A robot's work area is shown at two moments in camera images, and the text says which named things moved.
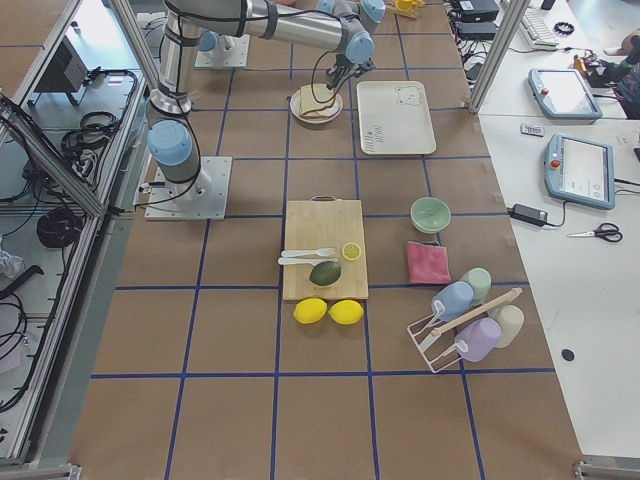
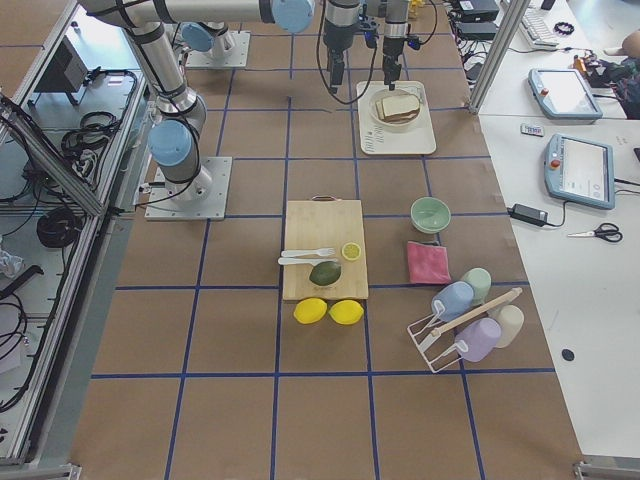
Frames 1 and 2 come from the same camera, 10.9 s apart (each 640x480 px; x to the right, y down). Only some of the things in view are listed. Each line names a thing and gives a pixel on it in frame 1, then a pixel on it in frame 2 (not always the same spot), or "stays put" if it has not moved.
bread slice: (312, 101) to (398, 118)
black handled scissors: (606, 229) stays put
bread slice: (315, 96) to (400, 104)
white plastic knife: (290, 261) stays put
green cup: (480, 280) stays put
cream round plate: (295, 109) to (395, 109)
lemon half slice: (351, 251) stays put
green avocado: (325, 273) stays put
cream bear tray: (394, 118) stays put
